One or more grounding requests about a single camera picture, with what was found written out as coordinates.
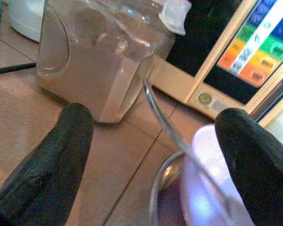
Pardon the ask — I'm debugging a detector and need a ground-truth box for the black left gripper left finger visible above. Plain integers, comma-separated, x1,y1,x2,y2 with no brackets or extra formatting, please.
0,102,94,226

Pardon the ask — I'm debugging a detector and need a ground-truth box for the water ionizer with coloured panel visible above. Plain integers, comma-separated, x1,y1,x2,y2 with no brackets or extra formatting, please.
150,0,283,128

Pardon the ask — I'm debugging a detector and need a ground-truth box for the glass jar with brown powder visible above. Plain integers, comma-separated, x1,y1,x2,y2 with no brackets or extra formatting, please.
36,0,175,124

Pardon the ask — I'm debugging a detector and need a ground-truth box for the metal spoon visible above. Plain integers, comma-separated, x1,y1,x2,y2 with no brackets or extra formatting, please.
142,78,240,226

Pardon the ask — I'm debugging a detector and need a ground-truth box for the black power cord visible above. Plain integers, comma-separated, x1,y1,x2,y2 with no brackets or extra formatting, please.
0,62,37,77

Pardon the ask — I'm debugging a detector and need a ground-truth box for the small white bottle green cap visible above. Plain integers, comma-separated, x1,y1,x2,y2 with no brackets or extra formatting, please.
265,100,283,147

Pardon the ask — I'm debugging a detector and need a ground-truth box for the round metal plate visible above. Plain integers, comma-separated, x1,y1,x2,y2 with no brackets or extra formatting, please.
148,150,188,226

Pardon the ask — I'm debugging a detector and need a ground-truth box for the purple plastic bowl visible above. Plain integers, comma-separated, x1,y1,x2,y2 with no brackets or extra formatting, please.
178,124,257,226

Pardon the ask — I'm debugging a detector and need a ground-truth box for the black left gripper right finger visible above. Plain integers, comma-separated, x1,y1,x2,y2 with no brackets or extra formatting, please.
214,107,283,226

